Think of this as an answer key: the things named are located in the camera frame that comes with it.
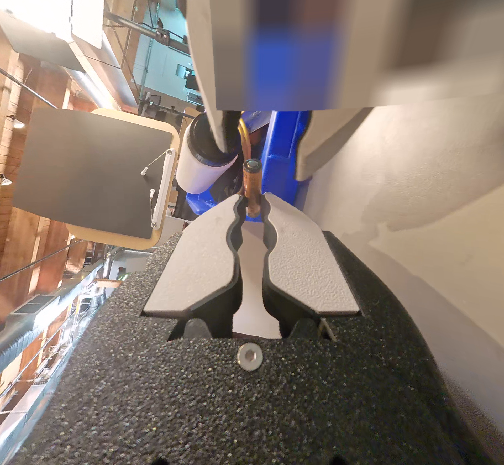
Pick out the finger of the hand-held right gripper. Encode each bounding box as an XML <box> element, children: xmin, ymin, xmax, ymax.
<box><xmin>295</xmin><ymin>107</ymin><xmax>375</xmax><ymax>182</ymax></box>
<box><xmin>186</xmin><ymin>0</ymin><xmax>242</xmax><ymax>154</ymax></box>

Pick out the silver ventilation duct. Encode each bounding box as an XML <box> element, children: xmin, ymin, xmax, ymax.
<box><xmin>65</xmin><ymin>65</ymin><xmax>138</xmax><ymax>111</ymax></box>

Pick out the yellow rimmed disc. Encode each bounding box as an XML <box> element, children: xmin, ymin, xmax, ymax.
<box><xmin>237</xmin><ymin>122</ymin><xmax>253</xmax><ymax>196</ymax></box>

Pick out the white bottle with black cap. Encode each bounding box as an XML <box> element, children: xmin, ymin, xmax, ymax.
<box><xmin>176</xmin><ymin>112</ymin><xmax>241</xmax><ymax>195</ymax></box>

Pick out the black panel with wooden rim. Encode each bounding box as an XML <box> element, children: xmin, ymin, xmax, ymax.
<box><xmin>13</xmin><ymin>108</ymin><xmax>180</xmax><ymax>251</ymax></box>

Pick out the blue plastic bin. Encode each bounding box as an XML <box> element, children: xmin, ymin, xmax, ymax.
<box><xmin>185</xmin><ymin>111</ymin><xmax>312</xmax><ymax>223</ymax></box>

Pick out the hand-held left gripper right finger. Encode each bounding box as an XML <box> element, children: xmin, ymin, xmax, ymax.
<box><xmin>262</xmin><ymin>192</ymin><xmax>361</xmax><ymax>337</ymax></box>

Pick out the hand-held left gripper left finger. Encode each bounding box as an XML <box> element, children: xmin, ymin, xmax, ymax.
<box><xmin>143</xmin><ymin>194</ymin><xmax>243</xmax><ymax>337</ymax></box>

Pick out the copper AA battery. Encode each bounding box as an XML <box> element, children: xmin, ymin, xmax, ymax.
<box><xmin>242</xmin><ymin>159</ymin><xmax>262</xmax><ymax>219</ymax></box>

